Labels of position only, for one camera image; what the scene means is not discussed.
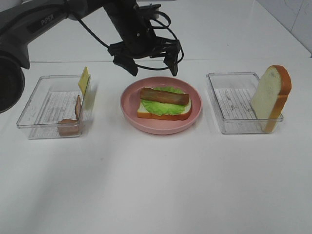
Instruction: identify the yellow cheese slice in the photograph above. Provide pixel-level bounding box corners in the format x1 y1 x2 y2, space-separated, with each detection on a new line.
78 66 90 96

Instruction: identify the clear plastic ingredient tray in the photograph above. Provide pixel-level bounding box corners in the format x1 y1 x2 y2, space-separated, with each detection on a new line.
17 75 94 139

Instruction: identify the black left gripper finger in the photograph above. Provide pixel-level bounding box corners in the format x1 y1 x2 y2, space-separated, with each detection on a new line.
163 50 180 77
113 55 138 76

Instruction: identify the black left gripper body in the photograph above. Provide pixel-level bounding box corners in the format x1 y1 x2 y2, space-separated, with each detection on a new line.
104 0 181 59

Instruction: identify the clear plastic bread tray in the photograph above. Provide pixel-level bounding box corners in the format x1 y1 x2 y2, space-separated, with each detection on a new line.
206 71 285 134

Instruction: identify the short bacon strip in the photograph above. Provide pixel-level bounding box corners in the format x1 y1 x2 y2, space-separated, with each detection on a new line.
58 95 82 137

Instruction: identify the pink round plate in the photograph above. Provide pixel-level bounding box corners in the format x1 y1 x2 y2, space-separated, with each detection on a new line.
120 77 202 135

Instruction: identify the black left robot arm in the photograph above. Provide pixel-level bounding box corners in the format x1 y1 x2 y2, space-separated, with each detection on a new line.
0 0 184 112

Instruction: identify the green lettuce leaf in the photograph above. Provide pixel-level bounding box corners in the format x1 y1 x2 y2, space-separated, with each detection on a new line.
140 86 191 117

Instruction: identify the upright toast bread slice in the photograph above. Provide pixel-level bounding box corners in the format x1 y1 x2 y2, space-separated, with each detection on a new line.
251 65 292 133

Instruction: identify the long bacon strip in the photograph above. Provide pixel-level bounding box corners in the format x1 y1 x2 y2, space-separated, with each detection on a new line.
140 88 190 105

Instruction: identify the toast bread slice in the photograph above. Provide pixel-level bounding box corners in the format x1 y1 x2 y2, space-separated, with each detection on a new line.
136 86 193 121
251 65 292 133

